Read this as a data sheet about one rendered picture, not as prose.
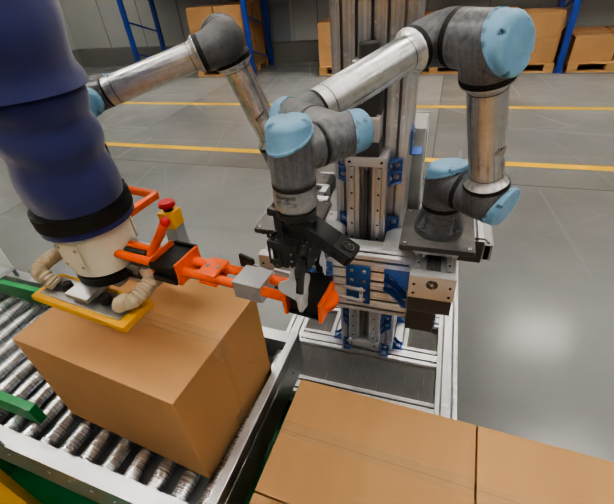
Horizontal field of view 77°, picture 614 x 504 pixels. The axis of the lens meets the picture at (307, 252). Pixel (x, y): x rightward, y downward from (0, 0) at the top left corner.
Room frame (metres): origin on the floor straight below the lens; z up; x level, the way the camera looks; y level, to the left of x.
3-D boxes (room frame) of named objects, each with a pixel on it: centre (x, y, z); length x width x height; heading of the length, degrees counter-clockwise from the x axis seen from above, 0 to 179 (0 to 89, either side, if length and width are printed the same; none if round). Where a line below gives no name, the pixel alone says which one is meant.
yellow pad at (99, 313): (0.77, 0.58, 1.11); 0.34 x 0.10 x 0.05; 63
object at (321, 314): (0.58, 0.00, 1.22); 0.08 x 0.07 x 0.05; 63
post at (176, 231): (1.40, 0.54, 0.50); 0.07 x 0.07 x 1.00; 67
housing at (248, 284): (0.64, 0.12, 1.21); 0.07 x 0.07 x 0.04; 63
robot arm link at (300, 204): (0.59, 0.01, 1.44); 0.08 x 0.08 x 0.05
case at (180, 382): (0.85, 0.53, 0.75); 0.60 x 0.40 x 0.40; 63
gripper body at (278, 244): (0.59, 0.02, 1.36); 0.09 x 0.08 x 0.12; 62
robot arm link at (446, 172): (1.02, -0.43, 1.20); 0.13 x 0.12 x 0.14; 32
